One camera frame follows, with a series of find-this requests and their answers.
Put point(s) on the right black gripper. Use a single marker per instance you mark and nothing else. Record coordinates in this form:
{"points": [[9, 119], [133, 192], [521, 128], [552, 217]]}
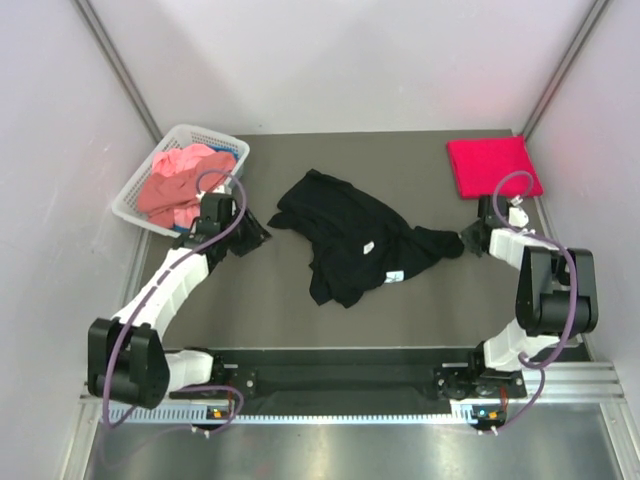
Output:
{"points": [[468, 239]]}

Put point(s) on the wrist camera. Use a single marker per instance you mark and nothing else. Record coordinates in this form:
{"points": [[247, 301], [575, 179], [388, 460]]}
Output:
{"points": [[495, 214], [215, 212]]}

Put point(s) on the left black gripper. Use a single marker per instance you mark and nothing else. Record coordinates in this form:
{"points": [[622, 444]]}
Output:
{"points": [[256, 235]]}

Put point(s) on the white plastic laundry basket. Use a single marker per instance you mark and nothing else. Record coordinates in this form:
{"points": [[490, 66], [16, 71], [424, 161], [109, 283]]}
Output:
{"points": [[180, 136]]}

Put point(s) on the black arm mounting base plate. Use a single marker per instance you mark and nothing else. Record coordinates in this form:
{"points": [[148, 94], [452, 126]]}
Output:
{"points": [[359, 403]]}

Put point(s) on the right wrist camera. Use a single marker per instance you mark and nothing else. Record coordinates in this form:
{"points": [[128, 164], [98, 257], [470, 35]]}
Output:
{"points": [[495, 214]]}

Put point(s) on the perforated grey cable duct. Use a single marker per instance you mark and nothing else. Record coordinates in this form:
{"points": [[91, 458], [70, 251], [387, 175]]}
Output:
{"points": [[216, 414]]}

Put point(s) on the black t shirt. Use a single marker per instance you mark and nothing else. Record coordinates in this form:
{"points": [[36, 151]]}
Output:
{"points": [[358, 242]]}

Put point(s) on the blue t shirt in basket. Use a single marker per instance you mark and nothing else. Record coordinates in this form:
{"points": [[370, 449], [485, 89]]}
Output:
{"points": [[223, 148]]}

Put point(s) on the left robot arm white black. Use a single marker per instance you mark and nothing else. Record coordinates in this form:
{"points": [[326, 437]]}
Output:
{"points": [[127, 361]]}

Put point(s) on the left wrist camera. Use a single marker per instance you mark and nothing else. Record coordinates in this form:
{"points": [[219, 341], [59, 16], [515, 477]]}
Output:
{"points": [[215, 212]]}

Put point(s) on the crumpled pink t shirt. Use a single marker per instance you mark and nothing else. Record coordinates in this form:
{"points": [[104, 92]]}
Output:
{"points": [[169, 195]]}

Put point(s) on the folded red t shirt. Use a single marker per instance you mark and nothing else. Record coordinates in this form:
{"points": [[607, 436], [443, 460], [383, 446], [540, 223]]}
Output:
{"points": [[479, 165]]}

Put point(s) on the aluminium frame rail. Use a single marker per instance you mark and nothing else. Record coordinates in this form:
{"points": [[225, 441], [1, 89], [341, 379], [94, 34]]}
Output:
{"points": [[562, 382]]}

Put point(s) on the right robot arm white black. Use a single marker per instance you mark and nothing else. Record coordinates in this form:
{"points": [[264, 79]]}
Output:
{"points": [[556, 300]]}

